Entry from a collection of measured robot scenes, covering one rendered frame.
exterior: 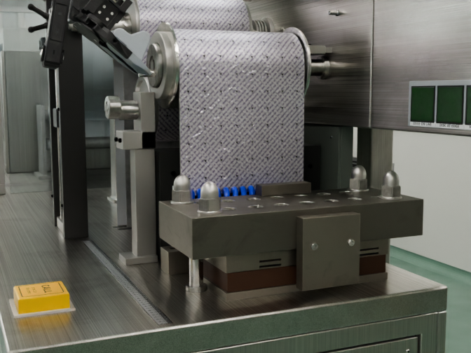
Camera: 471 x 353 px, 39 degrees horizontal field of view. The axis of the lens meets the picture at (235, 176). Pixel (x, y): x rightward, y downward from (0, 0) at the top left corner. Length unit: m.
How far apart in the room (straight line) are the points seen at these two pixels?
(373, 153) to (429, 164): 3.27
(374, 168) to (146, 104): 0.54
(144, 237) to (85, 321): 0.31
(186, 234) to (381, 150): 0.64
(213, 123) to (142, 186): 0.17
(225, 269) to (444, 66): 0.44
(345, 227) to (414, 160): 3.84
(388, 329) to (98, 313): 0.43
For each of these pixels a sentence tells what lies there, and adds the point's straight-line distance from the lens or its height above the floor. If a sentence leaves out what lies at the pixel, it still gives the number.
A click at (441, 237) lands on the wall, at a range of 4.69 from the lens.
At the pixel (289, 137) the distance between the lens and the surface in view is 1.20.
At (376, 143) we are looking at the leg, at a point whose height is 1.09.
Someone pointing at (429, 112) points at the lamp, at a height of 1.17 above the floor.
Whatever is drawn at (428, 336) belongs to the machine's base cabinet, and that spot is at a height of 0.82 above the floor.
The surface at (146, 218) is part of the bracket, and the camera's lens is 1.20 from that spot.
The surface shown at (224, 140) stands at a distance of 1.14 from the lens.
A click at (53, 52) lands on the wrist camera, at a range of 1.09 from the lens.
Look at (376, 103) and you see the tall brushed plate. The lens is 1.16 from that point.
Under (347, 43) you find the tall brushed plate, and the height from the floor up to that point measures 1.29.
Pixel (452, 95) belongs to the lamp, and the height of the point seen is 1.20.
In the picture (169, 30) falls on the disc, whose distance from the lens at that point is 1.14.
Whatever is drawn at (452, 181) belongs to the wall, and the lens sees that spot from 4.56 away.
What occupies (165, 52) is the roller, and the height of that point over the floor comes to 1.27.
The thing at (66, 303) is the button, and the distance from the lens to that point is 0.98.
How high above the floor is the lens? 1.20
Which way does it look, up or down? 7 degrees down
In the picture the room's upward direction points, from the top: straight up
